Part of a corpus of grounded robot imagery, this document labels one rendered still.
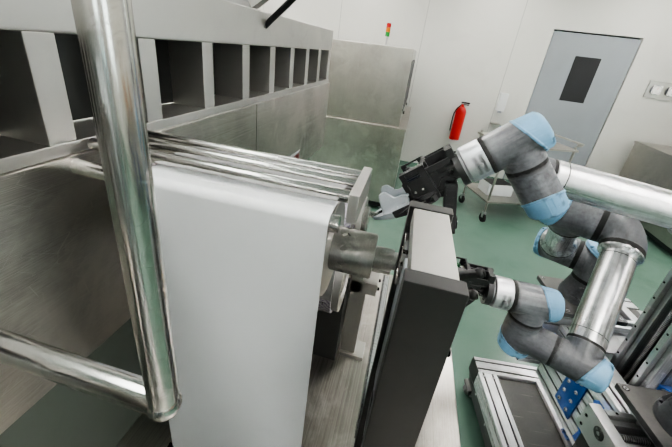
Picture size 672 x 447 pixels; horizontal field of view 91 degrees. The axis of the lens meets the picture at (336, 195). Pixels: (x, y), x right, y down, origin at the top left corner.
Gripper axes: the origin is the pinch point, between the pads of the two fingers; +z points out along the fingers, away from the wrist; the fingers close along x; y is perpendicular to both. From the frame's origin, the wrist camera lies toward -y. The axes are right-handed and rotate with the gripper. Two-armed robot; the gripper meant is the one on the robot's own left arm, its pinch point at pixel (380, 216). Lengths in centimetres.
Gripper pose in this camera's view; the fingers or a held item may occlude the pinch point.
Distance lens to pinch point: 73.8
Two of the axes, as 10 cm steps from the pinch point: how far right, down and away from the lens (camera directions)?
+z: -8.1, 4.3, 3.9
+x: -2.3, 3.8, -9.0
